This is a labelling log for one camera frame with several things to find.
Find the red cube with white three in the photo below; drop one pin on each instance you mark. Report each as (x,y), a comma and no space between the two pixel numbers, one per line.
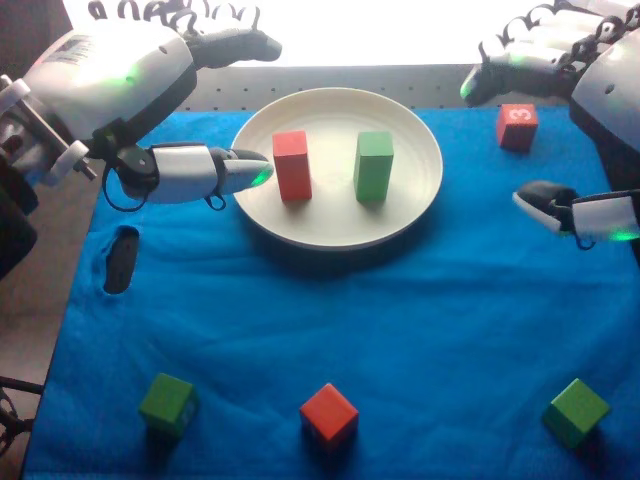
(517,130)

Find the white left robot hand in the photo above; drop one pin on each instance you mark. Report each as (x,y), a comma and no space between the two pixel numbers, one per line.
(115,75)

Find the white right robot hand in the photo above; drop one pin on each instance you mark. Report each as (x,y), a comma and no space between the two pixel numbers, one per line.
(610,85)

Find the black tripod stand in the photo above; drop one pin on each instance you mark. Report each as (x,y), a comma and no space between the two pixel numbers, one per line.
(22,385)

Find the plain red cube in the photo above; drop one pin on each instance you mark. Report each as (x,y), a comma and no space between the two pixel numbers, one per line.
(327,417)

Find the white round plate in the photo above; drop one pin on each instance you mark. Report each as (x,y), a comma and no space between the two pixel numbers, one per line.
(325,220)

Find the blue cloth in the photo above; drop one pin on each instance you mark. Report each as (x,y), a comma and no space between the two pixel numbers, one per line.
(350,325)

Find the green cube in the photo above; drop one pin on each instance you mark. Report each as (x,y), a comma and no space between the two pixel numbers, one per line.
(575,412)
(372,170)
(165,405)

